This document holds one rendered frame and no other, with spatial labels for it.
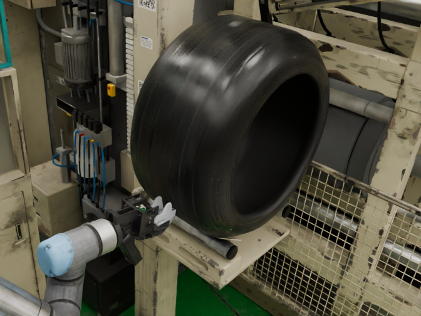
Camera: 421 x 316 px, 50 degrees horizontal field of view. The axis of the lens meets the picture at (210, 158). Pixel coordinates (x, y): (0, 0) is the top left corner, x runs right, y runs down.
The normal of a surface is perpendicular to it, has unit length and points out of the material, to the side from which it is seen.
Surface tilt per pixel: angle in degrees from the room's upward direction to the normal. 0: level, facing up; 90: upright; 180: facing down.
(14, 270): 90
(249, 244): 0
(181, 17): 90
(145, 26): 90
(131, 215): 90
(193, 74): 45
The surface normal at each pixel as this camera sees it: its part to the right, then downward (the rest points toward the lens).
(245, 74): 0.28, -0.13
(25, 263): 0.75, 0.39
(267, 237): 0.08, -0.86
